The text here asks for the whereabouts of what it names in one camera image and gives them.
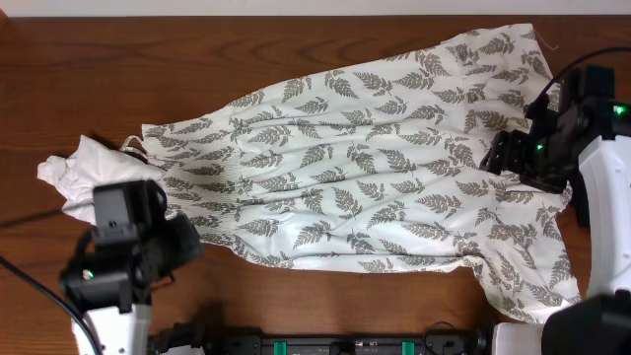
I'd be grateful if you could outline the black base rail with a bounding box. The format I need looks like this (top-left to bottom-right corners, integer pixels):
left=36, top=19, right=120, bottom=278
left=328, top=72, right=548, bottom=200
left=147, top=321, right=492, bottom=355

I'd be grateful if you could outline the white fern print dress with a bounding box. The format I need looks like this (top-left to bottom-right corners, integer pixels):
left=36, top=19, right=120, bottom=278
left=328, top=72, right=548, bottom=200
left=142, top=24, right=581, bottom=323

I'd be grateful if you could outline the white folded shirt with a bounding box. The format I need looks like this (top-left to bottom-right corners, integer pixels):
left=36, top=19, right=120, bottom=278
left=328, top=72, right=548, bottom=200
left=36, top=135, right=166, bottom=225

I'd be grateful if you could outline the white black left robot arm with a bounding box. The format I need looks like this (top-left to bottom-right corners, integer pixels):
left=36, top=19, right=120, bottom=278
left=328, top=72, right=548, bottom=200
left=60, top=180, right=203, bottom=354

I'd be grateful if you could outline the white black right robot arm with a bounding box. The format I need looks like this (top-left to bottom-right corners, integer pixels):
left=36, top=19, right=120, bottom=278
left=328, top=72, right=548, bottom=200
left=480, top=65, right=630, bottom=355

